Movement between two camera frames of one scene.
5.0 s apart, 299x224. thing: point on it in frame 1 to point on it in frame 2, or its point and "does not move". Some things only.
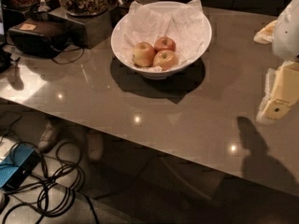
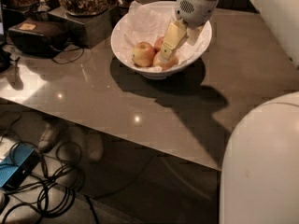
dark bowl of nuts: (85, 0) does not move
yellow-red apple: (143, 54) does not move
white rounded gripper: (287, 36) to (193, 11)
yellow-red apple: (166, 60) does not move
